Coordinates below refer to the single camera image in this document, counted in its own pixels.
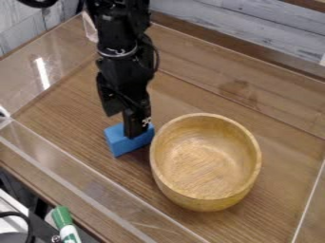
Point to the green and white marker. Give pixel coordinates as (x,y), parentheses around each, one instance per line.
(65,224)

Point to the brown wooden bowl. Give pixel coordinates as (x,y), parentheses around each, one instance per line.
(207,160)

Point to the blue foam block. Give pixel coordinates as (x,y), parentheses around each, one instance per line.
(121,145)

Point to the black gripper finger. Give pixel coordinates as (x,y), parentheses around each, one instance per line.
(137,117)
(113,105)

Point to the clear acrylic tray wall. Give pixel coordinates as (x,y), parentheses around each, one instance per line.
(112,213)

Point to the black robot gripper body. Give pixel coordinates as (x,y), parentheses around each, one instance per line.
(129,70)

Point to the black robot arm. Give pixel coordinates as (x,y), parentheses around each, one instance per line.
(122,21)

